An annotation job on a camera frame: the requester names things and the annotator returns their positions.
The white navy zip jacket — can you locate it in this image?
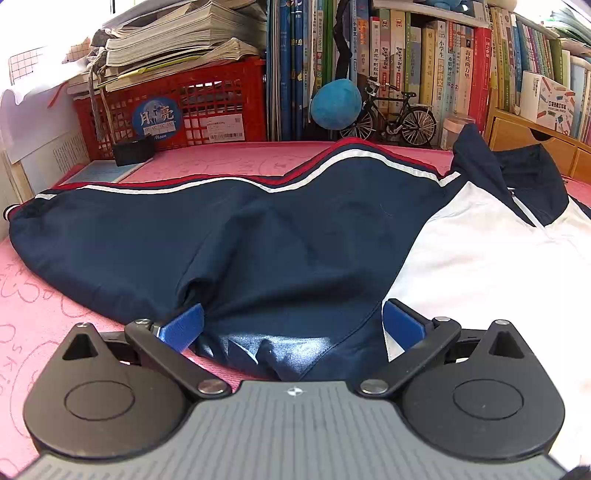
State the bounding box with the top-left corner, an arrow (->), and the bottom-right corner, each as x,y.
5,126 -> 590,467

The pink desk mat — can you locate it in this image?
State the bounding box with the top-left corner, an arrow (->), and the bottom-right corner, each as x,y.
0,140 -> 591,478

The light blue notebook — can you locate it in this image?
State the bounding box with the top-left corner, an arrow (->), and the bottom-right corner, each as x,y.
63,160 -> 144,184

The small black box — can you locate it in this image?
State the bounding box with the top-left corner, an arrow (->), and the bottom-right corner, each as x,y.
112,136 -> 155,166

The clear plastic jar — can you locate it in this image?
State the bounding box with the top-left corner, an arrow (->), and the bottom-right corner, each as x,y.
440,114 -> 476,151

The wooden drawer shelf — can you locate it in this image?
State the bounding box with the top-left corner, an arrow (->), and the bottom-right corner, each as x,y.
484,107 -> 591,184

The miniature black bicycle model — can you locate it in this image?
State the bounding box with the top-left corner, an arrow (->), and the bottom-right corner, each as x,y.
339,78 -> 438,148

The red plastic crate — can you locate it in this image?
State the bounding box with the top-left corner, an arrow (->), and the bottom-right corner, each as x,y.
73,56 -> 266,160

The large blue plush toy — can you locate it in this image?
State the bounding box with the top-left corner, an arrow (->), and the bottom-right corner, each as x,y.
308,0 -> 477,131

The white colourful card box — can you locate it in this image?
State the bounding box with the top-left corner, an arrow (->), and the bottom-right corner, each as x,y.
520,71 -> 575,135

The middle row of books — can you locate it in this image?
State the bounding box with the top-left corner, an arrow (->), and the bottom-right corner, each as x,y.
346,1 -> 492,146

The stack of paper booklets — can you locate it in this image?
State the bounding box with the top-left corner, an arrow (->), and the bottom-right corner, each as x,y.
67,1 -> 267,96

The right shelf row of books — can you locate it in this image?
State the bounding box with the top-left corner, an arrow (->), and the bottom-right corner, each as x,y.
487,1 -> 590,144

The row of blue thin books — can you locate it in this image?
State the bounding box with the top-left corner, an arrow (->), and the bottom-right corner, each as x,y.
263,0 -> 338,141

